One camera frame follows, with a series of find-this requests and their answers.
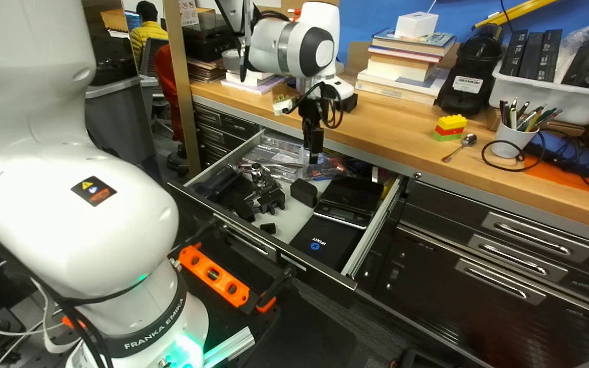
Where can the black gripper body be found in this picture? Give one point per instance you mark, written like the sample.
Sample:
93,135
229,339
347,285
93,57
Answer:
320,112

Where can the black wide cabinet drawer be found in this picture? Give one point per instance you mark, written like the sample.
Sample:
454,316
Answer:
370,236

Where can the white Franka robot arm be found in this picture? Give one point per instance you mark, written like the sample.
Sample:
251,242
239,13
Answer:
70,217

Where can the black narrow cabinet drawer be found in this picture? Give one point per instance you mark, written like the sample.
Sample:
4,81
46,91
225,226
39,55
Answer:
517,259
538,237

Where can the black tall cabinet drawer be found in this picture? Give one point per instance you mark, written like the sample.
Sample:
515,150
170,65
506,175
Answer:
500,320

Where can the clear plastic parts bag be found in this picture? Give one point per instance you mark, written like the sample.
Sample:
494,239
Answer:
282,155

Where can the black flat case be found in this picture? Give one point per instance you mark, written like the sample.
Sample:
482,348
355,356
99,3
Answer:
348,201

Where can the large white book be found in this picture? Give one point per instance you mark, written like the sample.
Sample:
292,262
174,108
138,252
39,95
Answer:
390,87

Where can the pale purple board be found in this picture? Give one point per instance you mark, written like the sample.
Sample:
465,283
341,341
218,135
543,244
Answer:
241,89

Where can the thick white book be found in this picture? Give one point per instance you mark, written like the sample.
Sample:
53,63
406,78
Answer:
404,68

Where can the pile of black parts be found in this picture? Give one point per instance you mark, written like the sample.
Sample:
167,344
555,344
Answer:
229,191

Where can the small black plastic piece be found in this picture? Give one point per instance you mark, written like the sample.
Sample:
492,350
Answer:
269,227

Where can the black box blue logo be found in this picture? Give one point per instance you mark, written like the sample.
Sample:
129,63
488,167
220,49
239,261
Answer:
327,242

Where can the dark cover book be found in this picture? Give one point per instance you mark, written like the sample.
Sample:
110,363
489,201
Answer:
414,41

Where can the stack of thin boards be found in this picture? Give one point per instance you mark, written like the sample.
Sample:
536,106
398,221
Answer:
205,70

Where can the small white box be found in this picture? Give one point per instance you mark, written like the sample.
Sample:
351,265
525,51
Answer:
417,26

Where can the yellow red green brick toy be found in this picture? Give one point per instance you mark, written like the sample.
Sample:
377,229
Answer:
451,126

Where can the black hard case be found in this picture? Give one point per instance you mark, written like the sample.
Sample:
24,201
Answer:
205,38

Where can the metal spoon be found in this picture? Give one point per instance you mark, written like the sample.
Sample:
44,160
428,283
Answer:
461,144

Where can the black bag white label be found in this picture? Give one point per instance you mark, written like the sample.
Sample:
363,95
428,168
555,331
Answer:
470,75

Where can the red garment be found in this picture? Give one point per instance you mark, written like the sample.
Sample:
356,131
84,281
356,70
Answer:
164,83

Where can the orange spirit level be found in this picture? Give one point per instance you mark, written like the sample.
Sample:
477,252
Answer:
214,277

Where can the person in yellow shirt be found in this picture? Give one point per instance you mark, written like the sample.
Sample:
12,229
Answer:
147,34

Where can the grey plastic bin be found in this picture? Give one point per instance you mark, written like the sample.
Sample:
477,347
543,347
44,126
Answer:
123,92

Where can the white pen cup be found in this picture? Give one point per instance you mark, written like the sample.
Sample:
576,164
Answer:
513,144

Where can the bundle of pens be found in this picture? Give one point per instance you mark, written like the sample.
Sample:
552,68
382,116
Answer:
523,116

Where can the black tool cabinet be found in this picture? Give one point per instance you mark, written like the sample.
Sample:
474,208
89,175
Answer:
445,308

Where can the yellow spirit level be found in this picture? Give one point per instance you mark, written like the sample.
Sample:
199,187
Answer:
513,13

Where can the clear acrylic bar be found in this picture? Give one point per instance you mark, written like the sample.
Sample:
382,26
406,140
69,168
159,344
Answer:
229,347

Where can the white plastic bin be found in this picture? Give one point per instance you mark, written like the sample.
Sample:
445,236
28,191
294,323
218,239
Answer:
553,102

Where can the orange mat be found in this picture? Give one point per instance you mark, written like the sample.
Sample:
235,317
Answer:
553,179

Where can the dark blue tool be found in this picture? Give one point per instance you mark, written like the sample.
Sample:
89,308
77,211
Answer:
568,154

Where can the blue foam board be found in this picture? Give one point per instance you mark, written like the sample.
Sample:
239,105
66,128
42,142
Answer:
582,16

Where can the wooden post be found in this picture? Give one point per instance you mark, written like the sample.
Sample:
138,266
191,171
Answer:
186,124

